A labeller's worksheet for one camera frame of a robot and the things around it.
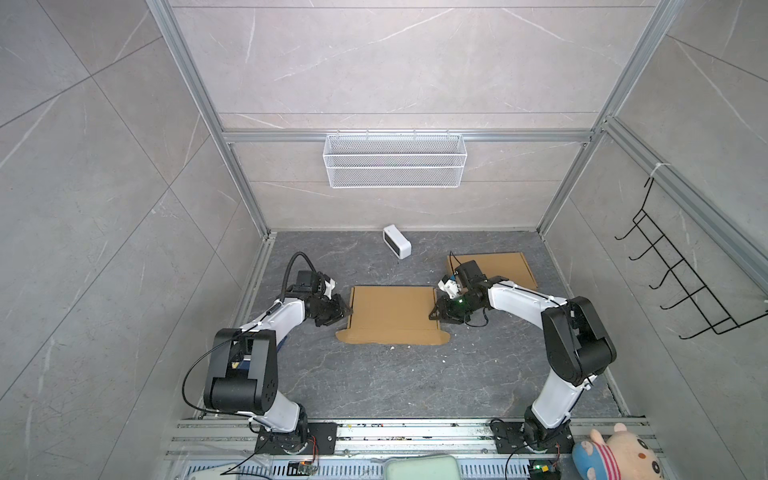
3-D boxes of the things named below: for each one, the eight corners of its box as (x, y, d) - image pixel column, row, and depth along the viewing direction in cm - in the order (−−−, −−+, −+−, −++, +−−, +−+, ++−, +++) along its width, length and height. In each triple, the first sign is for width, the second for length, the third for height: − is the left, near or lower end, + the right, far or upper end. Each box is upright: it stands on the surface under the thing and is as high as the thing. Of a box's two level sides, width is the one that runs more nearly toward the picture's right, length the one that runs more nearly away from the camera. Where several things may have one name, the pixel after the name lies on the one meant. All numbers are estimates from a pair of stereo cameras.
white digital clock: (399, 262, 112) (399, 250, 106) (380, 239, 119) (379, 226, 114) (411, 256, 114) (412, 244, 108) (391, 234, 121) (392, 221, 116)
